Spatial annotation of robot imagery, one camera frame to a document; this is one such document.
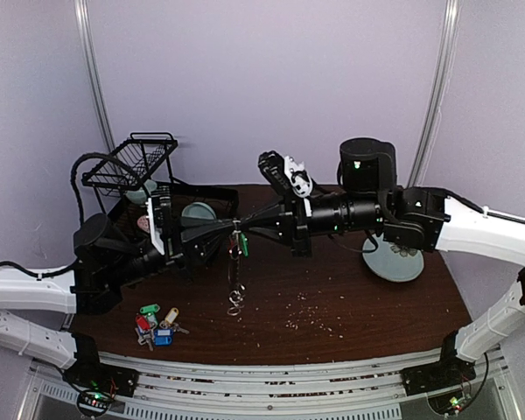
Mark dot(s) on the right aluminium wall post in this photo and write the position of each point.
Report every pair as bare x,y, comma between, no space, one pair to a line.
441,79

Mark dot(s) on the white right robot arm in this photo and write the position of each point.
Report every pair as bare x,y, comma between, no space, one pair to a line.
420,218

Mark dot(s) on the silver keys bunch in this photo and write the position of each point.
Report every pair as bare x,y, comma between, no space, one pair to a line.
148,339

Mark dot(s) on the light blue bowl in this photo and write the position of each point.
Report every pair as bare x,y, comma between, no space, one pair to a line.
197,214

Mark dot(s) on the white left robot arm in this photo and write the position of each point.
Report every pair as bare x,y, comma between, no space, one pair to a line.
106,261

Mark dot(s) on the black wire dish rack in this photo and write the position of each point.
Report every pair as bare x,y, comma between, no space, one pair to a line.
144,159

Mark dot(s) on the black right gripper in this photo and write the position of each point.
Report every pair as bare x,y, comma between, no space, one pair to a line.
298,225

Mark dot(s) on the green key tag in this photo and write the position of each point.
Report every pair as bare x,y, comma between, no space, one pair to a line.
149,309
243,244

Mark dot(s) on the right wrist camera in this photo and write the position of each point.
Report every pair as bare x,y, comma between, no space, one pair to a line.
288,178

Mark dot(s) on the celadon green bowl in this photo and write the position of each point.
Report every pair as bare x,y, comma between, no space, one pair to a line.
139,197

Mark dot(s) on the aluminium wall post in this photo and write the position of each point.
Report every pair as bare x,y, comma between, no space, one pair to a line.
87,45
441,79

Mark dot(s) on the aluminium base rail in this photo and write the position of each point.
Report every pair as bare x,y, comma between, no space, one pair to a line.
363,389

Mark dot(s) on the red patterned bowl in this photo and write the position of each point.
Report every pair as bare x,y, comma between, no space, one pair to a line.
143,223

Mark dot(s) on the left aluminium wall post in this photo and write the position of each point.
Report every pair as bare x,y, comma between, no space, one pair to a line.
87,45

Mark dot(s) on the light blue flower plate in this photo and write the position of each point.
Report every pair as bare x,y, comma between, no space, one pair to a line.
391,263

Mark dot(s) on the blue key tag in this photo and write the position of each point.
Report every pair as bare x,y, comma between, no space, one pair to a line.
163,337

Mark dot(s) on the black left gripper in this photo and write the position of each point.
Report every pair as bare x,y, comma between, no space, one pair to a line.
198,243

